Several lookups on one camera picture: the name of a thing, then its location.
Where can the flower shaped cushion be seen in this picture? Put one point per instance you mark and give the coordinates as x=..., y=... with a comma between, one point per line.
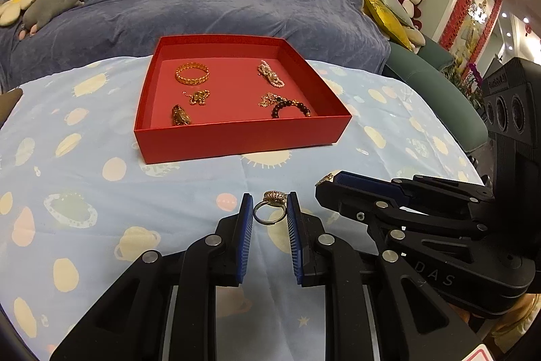
x=12, y=8

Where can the flower bouquet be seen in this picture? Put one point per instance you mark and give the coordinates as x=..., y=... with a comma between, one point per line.
x=469, y=77

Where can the gold wrist watch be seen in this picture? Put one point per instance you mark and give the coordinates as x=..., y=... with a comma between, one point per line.
x=179, y=115

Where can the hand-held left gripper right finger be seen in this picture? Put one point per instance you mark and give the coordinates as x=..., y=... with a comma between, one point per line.
x=294, y=242

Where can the grey plush toy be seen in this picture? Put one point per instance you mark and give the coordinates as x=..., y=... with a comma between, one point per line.
x=50, y=3

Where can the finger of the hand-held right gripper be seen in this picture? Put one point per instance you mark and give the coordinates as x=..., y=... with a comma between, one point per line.
x=367, y=181
x=359, y=202

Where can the green sofa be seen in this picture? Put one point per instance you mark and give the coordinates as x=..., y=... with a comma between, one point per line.
x=443, y=98

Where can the blue planet print tablecloth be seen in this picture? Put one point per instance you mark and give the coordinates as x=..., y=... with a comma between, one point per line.
x=105, y=196

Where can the yellow cushion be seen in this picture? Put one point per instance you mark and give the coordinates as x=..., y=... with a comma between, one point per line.
x=380, y=12

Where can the person's right hand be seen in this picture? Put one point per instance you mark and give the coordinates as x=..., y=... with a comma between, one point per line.
x=513, y=323

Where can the red cardboard box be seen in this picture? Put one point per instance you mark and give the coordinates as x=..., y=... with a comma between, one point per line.
x=236, y=141

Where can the white card red edge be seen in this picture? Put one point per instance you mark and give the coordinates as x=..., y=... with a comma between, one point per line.
x=477, y=354

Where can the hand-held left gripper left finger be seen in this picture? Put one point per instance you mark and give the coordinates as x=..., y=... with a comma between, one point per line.
x=245, y=242

